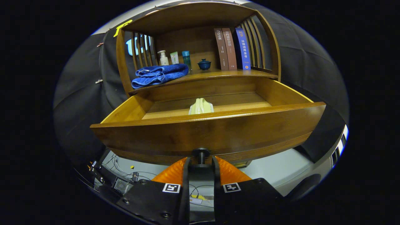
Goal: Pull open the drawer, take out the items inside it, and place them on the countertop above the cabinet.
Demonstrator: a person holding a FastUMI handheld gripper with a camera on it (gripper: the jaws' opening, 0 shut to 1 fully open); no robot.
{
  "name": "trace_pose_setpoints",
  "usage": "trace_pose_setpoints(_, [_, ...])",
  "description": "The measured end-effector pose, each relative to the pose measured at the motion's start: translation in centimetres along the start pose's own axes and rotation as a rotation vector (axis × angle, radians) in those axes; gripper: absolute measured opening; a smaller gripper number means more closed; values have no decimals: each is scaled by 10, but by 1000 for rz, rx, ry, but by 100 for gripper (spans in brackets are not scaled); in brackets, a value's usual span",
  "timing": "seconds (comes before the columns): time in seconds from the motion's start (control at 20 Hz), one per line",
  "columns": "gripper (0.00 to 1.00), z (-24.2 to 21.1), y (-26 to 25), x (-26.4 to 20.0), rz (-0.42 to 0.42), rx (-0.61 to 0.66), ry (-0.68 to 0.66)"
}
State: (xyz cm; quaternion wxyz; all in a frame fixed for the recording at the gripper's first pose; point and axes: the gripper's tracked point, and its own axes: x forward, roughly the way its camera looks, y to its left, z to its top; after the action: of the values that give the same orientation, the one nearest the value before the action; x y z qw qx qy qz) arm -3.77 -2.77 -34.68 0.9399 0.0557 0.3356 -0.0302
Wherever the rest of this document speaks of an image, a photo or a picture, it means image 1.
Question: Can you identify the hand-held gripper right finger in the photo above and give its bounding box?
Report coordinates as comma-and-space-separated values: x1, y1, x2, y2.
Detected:
212, 156, 285, 225

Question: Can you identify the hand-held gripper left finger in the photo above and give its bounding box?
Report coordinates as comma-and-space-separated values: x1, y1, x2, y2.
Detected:
116, 157, 190, 225

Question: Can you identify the wooden drawer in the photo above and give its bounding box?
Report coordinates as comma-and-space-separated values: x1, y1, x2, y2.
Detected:
90, 77, 326, 166

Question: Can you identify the pale green ornament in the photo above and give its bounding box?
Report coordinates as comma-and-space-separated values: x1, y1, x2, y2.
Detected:
188, 98, 214, 115

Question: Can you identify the wooden countertop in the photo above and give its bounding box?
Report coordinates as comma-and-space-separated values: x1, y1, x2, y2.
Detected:
128, 69, 278, 94

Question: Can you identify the wooden cabinet with shelf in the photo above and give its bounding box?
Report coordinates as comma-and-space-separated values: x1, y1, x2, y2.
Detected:
116, 2, 282, 169

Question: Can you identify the small grey electronic box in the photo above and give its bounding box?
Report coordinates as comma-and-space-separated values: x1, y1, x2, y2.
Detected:
112, 177, 133, 195

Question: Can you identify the blue folded towel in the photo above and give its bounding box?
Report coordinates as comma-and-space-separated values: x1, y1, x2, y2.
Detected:
131, 63, 189, 89

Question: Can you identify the white slatted fixture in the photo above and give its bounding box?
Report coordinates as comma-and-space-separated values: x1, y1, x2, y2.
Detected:
331, 125, 349, 168

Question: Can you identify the teal bottle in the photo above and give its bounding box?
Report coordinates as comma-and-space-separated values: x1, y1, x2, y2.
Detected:
182, 51, 192, 71

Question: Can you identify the white pump bottle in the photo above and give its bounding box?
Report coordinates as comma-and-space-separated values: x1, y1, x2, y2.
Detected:
157, 50, 169, 66

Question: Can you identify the brown book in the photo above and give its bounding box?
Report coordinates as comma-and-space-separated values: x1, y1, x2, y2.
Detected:
214, 28, 229, 71
222, 28, 237, 70

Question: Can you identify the blue book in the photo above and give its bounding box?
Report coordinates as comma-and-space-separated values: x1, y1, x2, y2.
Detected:
235, 27, 251, 70

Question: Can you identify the black backdrop cloth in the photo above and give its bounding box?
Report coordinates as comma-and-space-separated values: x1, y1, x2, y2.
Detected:
53, 3, 349, 163

